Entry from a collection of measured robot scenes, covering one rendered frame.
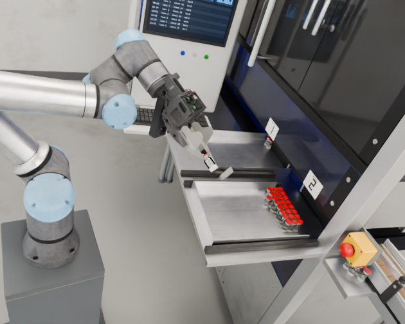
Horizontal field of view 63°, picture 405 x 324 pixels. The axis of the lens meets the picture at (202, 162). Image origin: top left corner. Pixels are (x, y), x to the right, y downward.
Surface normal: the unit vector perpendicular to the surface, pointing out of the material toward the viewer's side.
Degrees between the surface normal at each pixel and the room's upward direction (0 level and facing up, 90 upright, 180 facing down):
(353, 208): 90
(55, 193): 8
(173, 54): 90
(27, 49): 90
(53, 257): 73
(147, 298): 0
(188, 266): 0
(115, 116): 90
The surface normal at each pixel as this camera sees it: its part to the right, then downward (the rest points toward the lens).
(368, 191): -0.94, -0.03
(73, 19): 0.44, 0.62
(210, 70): 0.22, 0.63
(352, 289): 0.25, -0.77
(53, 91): 0.50, -0.07
